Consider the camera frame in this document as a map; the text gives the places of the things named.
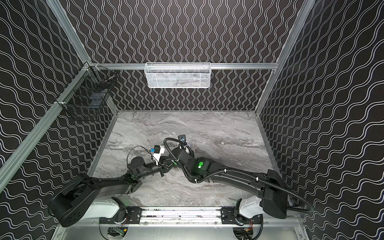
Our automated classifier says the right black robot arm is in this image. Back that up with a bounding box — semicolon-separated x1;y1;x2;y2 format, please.
170;147;288;219

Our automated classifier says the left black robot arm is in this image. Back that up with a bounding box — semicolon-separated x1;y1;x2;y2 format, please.
48;156;173;227

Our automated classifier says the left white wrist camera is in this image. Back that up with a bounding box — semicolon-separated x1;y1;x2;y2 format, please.
150;145;165;165

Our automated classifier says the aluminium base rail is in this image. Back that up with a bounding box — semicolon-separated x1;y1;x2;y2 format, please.
59;205;304;228

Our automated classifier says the white wire mesh basket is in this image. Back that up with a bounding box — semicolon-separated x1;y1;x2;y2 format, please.
144;62;212;89

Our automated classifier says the black corrugated cable conduit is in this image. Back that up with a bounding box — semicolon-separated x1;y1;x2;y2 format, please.
163;137;315;214

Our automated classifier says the black wire mesh basket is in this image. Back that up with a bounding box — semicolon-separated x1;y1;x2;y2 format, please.
59;66;118;122

